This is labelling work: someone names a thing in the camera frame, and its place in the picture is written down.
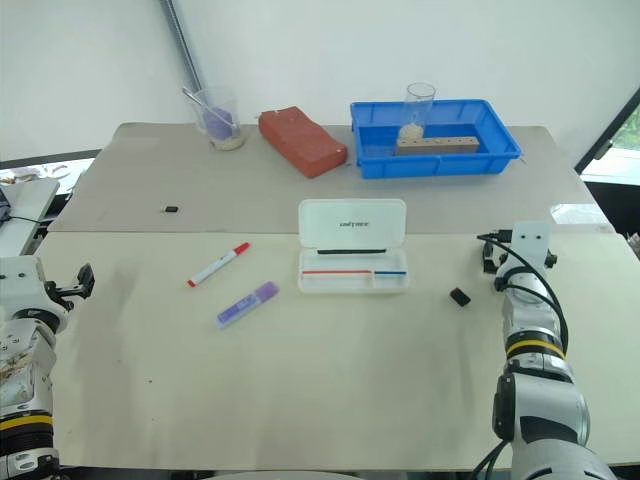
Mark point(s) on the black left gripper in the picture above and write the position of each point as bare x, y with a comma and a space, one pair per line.
59, 295

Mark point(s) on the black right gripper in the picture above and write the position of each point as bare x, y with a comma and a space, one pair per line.
490, 262

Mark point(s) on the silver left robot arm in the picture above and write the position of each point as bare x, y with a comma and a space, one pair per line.
25, 380

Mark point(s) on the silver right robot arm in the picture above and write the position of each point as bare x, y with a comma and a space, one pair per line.
540, 400

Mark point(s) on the white open pencil case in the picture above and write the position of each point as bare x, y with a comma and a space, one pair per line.
352, 250

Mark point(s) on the small black eraser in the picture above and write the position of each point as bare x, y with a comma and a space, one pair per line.
460, 296

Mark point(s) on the blue plastic bin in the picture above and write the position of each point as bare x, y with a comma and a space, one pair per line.
435, 165

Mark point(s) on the tiny black clip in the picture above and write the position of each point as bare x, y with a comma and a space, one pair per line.
171, 209

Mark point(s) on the wooden block with holes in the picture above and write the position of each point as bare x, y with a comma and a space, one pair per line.
440, 146

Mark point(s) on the red capped white marker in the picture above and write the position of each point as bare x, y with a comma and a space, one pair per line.
218, 265

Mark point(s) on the black side cabinet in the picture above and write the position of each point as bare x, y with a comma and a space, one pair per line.
617, 205

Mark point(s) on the black pen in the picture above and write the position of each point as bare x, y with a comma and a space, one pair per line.
350, 251

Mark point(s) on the purple highlighter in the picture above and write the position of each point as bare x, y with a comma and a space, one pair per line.
247, 305

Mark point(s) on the tall clear glass cup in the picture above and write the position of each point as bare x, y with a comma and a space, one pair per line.
417, 110

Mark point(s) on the clear glass beaker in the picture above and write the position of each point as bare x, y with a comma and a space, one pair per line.
222, 135

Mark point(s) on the purple sponge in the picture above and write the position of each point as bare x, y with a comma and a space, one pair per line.
216, 122

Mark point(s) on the metal spoon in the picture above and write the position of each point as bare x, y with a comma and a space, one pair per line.
205, 105

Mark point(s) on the red brick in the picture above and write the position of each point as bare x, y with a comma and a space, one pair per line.
302, 142

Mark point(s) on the grey metal pole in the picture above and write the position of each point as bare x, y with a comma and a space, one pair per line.
182, 45

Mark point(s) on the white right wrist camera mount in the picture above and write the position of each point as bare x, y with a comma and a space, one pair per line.
531, 245

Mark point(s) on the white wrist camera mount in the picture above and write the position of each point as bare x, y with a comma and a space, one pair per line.
531, 245
20, 280

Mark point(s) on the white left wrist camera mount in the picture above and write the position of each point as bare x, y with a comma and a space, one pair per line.
20, 280

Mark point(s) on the dark window frame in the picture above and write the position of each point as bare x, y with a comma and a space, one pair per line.
607, 130

